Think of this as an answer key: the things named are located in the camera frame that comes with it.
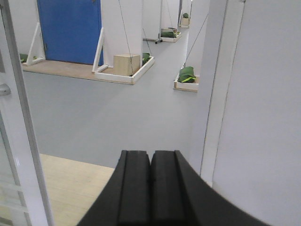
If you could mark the distant green sandbag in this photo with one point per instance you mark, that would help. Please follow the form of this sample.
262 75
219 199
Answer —
186 75

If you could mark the white door jamb frame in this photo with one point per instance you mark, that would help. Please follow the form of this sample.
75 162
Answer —
231 25

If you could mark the distant white brace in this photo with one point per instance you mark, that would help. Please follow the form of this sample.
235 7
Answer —
36 53
97 70

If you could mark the light wooden platform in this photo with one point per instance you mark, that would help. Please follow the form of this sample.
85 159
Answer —
72 187

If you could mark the small wooden tray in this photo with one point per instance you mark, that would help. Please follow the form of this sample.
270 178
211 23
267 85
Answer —
192 87

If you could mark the grey curved door handle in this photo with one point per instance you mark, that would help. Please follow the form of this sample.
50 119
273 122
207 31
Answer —
4 90

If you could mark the blue door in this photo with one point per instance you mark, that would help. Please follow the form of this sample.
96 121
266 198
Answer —
70 29

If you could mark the distant wooden box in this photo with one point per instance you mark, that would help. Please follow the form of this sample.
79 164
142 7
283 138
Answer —
126 64

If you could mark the far green sandbag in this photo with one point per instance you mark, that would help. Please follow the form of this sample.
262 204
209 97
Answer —
169 32

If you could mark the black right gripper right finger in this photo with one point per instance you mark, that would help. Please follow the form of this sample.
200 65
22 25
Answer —
180 197

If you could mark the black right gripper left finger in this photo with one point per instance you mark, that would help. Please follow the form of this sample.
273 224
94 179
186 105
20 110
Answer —
125 200

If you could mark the white wall panel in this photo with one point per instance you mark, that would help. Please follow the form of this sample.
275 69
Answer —
258 163

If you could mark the white framed sliding glass door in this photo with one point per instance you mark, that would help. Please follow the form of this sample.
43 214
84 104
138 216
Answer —
23 196

